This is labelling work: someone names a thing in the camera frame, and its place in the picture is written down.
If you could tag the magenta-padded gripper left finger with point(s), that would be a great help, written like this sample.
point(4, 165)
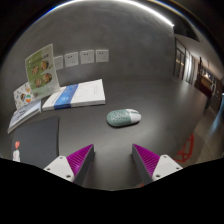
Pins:
point(60, 166)

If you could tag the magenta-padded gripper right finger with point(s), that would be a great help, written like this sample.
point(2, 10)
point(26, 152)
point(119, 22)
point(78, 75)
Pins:
point(166, 165)

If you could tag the green and white computer mouse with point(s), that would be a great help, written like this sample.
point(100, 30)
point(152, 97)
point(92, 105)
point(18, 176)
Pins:
point(122, 117)

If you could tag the dark grey mouse pad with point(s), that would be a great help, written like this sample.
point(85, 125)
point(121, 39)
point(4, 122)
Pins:
point(38, 140)

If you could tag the grey striped book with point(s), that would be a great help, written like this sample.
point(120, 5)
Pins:
point(25, 115)

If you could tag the white book with blue band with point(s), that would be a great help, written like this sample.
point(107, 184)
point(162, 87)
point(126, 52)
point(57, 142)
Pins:
point(85, 93)

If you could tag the white card with colourful stickers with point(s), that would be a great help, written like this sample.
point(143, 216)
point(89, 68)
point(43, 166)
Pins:
point(21, 95)

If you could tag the dark wooden cabinet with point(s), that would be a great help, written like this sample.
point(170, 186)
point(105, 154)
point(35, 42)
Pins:
point(206, 85)

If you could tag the green menu sign stand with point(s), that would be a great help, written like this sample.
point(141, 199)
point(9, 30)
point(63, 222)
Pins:
point(41, 71)

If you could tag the dark framed glass door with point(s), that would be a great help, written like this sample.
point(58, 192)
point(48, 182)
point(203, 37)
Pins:
point(183, 63)

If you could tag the white wall socket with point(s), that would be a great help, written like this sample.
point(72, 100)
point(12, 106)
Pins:
point(102, 55)
point(59, 62)
point(87, 56)
point(71, 59)

